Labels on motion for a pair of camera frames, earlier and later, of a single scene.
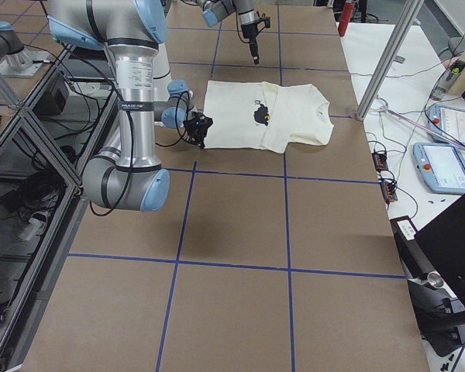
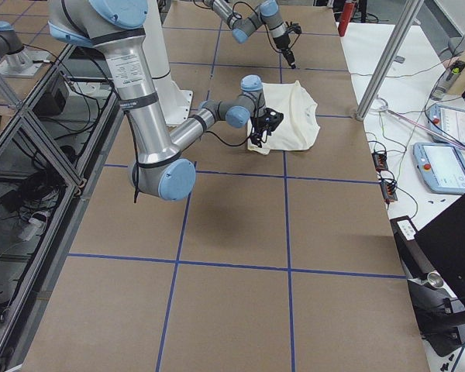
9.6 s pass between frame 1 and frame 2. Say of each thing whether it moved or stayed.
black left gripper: moved
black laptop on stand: stayed
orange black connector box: stayed
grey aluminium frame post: stayed
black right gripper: moved
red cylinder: stayed
